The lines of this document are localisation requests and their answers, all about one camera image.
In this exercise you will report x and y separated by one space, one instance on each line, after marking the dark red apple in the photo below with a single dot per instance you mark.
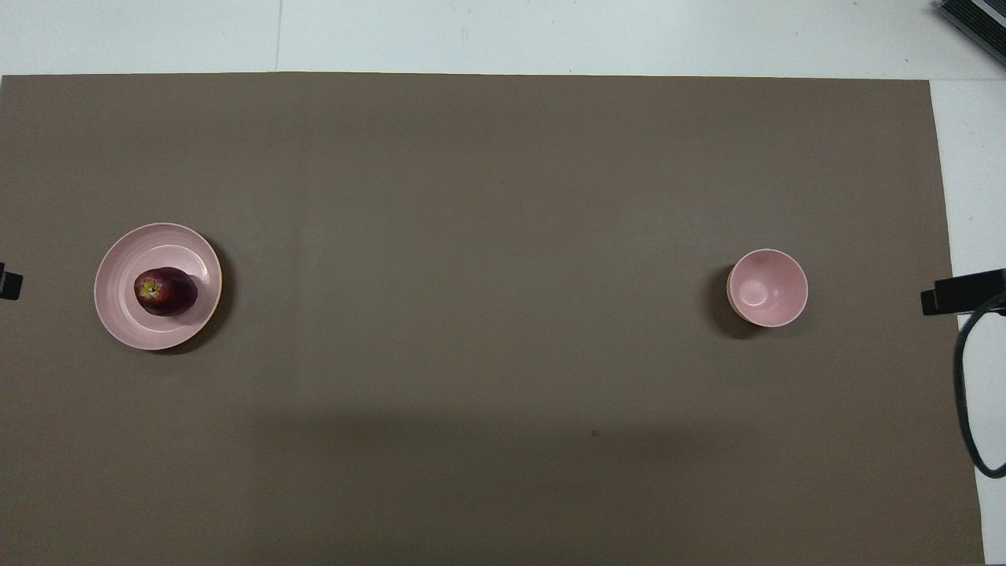
169 295

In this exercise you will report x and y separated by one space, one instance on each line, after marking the pink plate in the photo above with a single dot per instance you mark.
118 314

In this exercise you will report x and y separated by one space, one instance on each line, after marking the pink bowl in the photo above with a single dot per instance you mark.
774 291

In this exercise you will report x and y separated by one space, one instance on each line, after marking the dark ribbed device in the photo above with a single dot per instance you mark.
982 20

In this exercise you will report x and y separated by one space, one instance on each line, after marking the brown table mat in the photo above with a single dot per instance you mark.
503 236

